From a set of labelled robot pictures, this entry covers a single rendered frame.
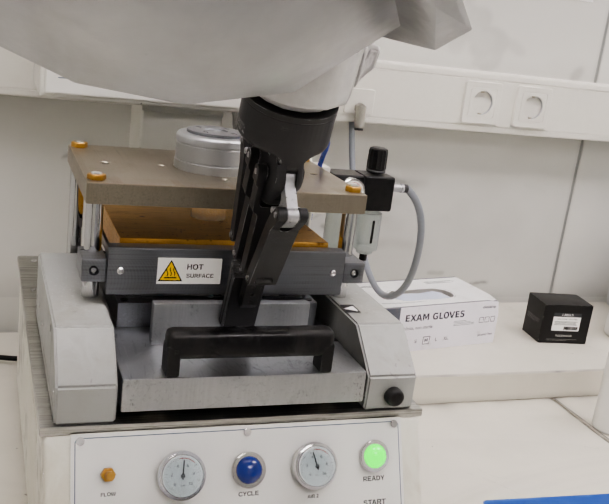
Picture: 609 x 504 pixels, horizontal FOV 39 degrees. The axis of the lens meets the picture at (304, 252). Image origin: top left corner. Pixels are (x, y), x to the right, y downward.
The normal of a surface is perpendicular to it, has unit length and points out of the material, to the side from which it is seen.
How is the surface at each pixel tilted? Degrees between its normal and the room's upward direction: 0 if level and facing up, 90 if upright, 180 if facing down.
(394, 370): 41
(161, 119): 90
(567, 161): 90
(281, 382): 90
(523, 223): 90
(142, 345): 0
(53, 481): 65
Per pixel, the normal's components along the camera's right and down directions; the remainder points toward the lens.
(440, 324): 0.48, 0.30
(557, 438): 0.12, -0.95
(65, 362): 0.31, -0.53
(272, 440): 0.36, -0.13
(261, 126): -0.47, 0.41
